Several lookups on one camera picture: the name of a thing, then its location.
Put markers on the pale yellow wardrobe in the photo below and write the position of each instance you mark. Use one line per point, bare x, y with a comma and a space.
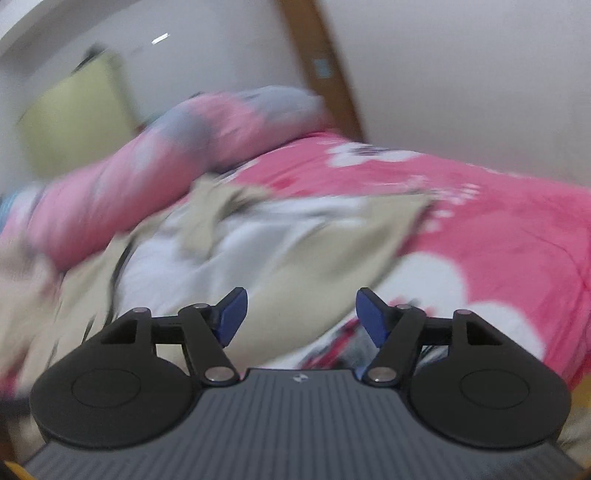
83, 118

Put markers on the hot pink floral bedsheet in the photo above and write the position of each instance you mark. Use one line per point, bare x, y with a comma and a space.
512, 248

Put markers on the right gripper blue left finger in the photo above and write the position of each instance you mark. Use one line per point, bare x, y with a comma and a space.
207, 330

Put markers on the beige zip jacket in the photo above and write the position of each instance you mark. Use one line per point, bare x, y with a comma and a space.
301, 261

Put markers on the pink floral rolled duvet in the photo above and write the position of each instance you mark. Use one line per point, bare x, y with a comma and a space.
77, 214

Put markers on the brown wooden door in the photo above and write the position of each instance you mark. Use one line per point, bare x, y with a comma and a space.
320, 63

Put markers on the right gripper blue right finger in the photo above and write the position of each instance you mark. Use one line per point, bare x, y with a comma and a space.
396, 331

